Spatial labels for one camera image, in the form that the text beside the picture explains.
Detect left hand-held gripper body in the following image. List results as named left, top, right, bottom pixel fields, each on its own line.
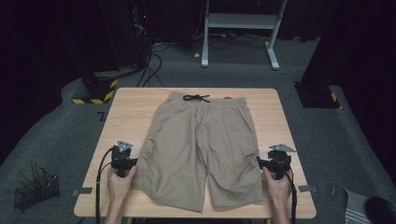
left=111, top=140, right=134, bottom=178

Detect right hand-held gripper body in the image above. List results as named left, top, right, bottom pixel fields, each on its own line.
left=266, top=143, right=297, bottom=181

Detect khaki shorts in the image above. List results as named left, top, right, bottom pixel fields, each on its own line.
left=132, top=91, right=264, bottom=214

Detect person's left hand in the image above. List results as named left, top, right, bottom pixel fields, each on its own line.
left=106, top=165, right=137, bottom=202

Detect person's right hand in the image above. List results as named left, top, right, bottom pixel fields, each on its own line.
left=262, top=166, right=293, bottom=203

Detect grey tape piece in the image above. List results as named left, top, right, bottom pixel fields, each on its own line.
left=72, top=187, right=93, bottom=197
left=298, top=184, right=318, bottom=193

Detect black yellow striped base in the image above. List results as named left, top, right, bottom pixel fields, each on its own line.
left=72, top=70, right=120, bottom=105

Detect black base with yellow mark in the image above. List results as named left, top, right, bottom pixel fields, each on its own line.
left=293, top=81, right=341, bottom=109

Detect grey striped cloth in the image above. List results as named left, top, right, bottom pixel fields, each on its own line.
left=343, top=188, right=375, bottom=224

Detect dark round object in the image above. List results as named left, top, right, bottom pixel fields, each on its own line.
left=363, top=196, right=396, bottom=224

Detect dark equipment with red light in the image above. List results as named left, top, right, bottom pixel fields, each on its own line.
left=130, top=0, right=154, bottom=69

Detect black curtain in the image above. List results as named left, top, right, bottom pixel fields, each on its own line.
left=0, top=0, right=120, bottom=162
left=300, top=0, right=396, bottom=183

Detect white metal stand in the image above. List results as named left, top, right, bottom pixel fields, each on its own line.
left=200, top=0, right=289, bottom=71

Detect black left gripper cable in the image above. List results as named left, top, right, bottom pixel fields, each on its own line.
left=94, top=147, right=115, bottom=224

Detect black wire basket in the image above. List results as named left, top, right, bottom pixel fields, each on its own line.
left=13, top=160, right=61, bottom=213

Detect black floor cables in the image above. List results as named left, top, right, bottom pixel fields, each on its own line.
left=135, top=41, right=171, bottom=89

